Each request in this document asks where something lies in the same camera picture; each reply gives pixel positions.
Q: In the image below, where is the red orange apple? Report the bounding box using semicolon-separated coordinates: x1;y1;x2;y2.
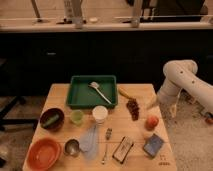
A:
145;116;159;130

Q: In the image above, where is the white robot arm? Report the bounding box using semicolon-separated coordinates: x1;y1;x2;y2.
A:
147;60;213;117

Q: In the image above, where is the white plastic cup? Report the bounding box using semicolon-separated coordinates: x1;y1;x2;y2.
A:
92;106;108;124

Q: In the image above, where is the green plastic cup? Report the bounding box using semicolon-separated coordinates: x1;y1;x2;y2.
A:
70;110;84;126

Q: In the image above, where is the small metal cup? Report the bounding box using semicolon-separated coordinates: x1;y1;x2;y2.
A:
64;139;80;157

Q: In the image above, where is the dark grape bunch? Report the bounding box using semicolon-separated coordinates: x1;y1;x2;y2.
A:
126;99;139;121

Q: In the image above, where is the yellow banana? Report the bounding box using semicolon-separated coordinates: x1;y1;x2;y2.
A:
118;88;134;99

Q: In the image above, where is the blue sponge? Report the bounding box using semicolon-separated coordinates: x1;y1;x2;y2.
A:
143;134;164;157

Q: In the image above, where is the metal fork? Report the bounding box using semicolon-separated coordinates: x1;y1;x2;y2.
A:
101;128;112;165

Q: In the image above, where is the black white box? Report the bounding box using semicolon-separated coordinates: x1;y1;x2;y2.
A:
112;136;134;164

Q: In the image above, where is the green plastic tray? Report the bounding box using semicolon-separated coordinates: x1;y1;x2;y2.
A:
66;75;118;109

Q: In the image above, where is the clear plastic bag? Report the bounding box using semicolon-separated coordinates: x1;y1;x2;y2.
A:
79;124;98;160

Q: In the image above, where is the dark brown bowl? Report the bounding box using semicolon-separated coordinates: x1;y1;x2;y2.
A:
39;108;64;132

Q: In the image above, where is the green cucumber piece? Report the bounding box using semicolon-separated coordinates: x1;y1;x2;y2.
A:
42;115;59;128

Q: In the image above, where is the orange bowl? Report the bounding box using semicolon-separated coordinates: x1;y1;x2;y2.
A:
27;138;62;171

